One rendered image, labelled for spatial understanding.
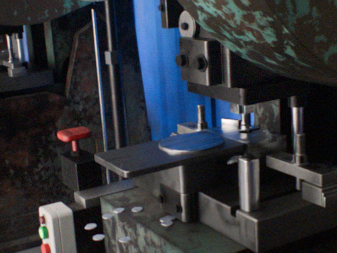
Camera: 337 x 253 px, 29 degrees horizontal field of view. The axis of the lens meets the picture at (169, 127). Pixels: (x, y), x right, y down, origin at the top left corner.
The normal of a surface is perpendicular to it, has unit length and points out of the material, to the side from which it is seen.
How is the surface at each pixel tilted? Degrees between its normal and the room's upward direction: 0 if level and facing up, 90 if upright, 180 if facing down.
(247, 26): 137
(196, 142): 0
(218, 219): 90
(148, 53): 90
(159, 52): 90
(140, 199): 0
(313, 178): 90
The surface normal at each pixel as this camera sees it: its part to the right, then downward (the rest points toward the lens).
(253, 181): 0.51, 0.18
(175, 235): -0.06, -0.97
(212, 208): -0.86, 0.18
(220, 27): -0.54, 0.83
